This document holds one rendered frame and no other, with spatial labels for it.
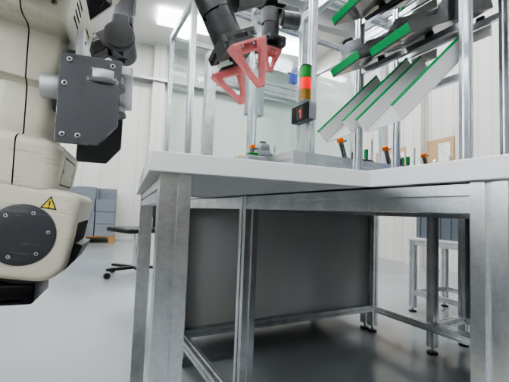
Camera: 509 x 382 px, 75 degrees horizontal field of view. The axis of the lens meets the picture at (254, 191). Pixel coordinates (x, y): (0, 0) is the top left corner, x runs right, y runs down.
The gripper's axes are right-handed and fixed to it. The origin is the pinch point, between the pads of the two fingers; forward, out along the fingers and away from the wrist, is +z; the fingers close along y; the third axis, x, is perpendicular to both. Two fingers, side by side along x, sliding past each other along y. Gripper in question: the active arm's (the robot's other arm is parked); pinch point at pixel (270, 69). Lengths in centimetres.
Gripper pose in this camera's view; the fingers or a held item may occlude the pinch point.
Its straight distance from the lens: 114.1
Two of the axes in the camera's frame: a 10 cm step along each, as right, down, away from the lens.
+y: -4.7, 0.4, 8.8
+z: -0.1, 10.0, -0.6
